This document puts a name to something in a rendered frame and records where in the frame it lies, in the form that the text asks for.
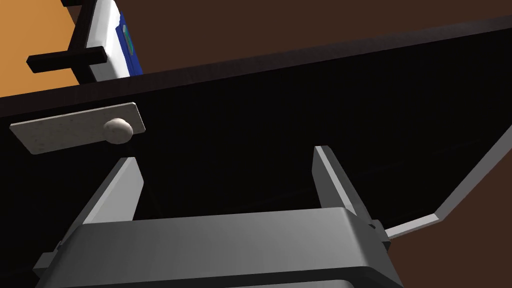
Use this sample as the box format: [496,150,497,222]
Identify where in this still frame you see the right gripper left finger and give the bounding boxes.
[59,156,145,246]

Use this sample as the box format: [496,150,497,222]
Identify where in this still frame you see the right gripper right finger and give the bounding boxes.
[311,145,385,237]

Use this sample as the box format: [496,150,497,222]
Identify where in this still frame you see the black door leaf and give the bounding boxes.
[0,15,512,288]

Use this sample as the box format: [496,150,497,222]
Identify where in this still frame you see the pale door knob with plate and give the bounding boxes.
[8,101,147,156]

